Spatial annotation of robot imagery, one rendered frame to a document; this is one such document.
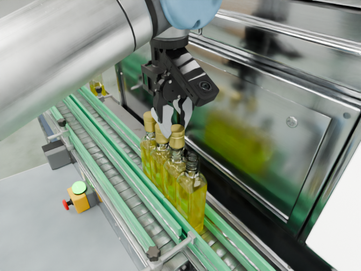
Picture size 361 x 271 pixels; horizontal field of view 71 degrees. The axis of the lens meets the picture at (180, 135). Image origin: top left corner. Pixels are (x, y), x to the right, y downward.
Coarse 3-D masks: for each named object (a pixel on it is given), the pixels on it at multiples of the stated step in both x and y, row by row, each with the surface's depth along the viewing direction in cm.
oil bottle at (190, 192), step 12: (180, 180) 57; (192, 180) 56; (204, 180) 57; (180, 192) 59; (192, 192) 56; (204, 192) 60; (180, 204) 62; (192, 204) 59; (204, 204) 63; (192, 216) 62
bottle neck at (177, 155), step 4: (172, 148) 58; (180, 148) 57; (172, 152) 58; (176, 152) 58; (180, 152) 58; (172, 156) 59; (176, 156) 58; (180, 156) 59; (172, 160) 60; (176, 160) 59; (180, 160) 60
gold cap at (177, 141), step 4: (176, 124) 57; (172, 128) 56; (176, 128) 56; (180, 128) 56; (184, 128) 56; (172, 132) 55; (176, 132) 54; (180, 132) 55; (184, 132) 56; (172, 136) 55; (176, 136) 55; (180, 136) 55; (184, 136) 57; (172, 140) 56; (176, 140) 56; (180, 140) 56; (184, 140) 57; (172, 144) 57; (176, 144) 56; (180, 144) 56; (184, 144) 58; (176, 148) 57
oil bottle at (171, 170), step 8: (168, 160) 61; (184, 160) 61; (168, 168) 61; (176, 168) 60; (184, 168) 60; (168, 176) 62; (176, 176) 60; (168, 184) 64; (168, 192) 66; (168, 200) 68
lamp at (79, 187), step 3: (75, 183) 87; (78, 183) 86; (81, 183) 87; (84, 183) 88; (72, 186) 87; (75, 186) 86; (78, 186) 86; (81, 186) 86; (84, 186) 87; (72, 189) 86; (75, 189) 85; (78, 189) 85; (81, 189) 86; (84, 189) 87; (75, 192) 86; (78, 192) 86; (81, 192) 86
